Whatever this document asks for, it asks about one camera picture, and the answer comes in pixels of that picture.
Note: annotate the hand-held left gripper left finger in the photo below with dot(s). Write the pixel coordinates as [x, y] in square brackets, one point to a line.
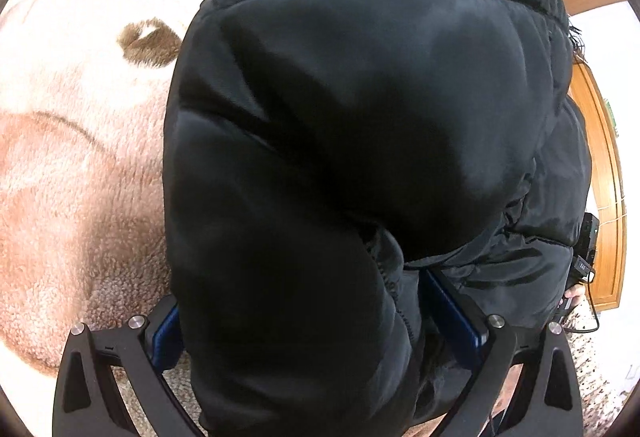
[162, 332]

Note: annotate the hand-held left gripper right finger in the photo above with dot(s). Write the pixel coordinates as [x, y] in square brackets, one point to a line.
[457, 317]

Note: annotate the black puffer jacket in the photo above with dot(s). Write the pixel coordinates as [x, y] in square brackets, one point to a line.
[360, 142]

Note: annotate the person's right hand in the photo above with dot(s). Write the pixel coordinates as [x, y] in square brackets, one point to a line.
[575, 294]

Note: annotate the wooden headboard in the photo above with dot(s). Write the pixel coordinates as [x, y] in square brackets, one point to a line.
[600, 157]

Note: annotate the pink brown printed blanket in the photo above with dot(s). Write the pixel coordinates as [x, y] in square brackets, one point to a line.
[85, 142]

